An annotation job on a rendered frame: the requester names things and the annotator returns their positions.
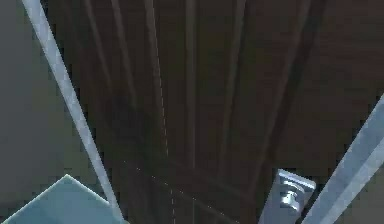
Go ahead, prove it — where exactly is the dark brown room door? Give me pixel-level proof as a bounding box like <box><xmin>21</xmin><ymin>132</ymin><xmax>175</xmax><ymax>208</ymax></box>
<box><xmin>39</xmin><ymin>0</ymin><xmax>384</xmax><ymax>224</ymax></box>

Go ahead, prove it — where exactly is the pale teal cabinet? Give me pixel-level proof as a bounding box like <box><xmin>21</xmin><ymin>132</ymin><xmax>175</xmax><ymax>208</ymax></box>
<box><xmin>1</xmin><ymin>173</ymin><xmax>129</xmax><ymax>224</ymax></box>

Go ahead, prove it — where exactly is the silver door handle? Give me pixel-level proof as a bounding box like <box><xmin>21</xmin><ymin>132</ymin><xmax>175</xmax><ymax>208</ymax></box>
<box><xmin>259</xmin><ymin>168</ymin><xmax>317</xmax><ymax>224</ymax></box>

